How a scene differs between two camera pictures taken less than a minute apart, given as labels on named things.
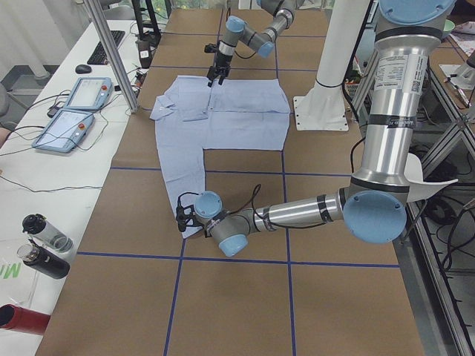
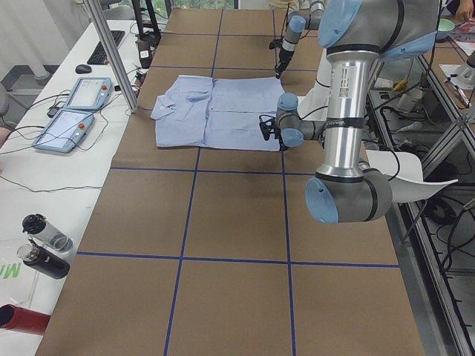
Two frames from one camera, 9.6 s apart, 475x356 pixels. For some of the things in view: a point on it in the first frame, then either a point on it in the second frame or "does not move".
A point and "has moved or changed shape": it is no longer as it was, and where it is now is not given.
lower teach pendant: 64,131 does not move
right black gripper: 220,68 -> 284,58
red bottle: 12,317 does not move
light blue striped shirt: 191,116 has moved or changed shape
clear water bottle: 47,233 does not move
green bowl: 448,26 does not move
